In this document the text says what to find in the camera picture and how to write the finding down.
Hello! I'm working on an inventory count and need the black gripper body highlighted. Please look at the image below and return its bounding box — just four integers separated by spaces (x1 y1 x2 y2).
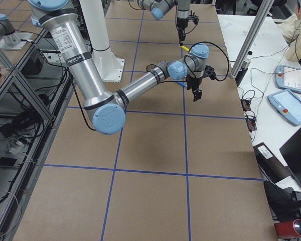
176 10 199 32
186 65 216 93

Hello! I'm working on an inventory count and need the blue highlighter pen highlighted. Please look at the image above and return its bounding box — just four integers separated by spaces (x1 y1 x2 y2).
177 82 187 87

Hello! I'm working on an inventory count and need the yellow highlighter pen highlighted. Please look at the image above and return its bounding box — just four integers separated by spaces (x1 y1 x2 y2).
180 45 190 52

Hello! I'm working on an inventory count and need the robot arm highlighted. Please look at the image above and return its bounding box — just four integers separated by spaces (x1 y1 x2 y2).
29 1 216 135
137 0 199 46

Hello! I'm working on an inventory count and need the black mesh pen cup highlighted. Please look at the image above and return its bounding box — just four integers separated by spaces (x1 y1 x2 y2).
146 64 161 72

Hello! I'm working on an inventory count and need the teach pendant near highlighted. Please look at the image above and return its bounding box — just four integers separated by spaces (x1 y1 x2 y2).
267 89 301 126

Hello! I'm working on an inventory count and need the teach pendant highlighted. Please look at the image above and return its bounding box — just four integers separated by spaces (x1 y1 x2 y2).
275 65 301 94
267 89 301 126

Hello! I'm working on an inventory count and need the teach pendant far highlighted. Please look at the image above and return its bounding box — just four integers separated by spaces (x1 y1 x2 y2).
275 65 301 94

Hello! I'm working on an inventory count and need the black laptop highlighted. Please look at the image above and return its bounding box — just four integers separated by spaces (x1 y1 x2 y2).
279 127 301 184

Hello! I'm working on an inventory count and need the seated person black shirt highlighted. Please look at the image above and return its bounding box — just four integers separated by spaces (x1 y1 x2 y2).
276 6 301 44

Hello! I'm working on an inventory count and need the red cylinder speaker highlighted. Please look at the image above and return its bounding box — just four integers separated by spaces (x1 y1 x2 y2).
274 219 301 239

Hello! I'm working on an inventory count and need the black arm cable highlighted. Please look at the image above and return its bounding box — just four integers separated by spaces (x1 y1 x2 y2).
184 41 231 82

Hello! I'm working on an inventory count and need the aluminium frame post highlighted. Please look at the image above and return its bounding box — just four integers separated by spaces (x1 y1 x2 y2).
230 0 274 79

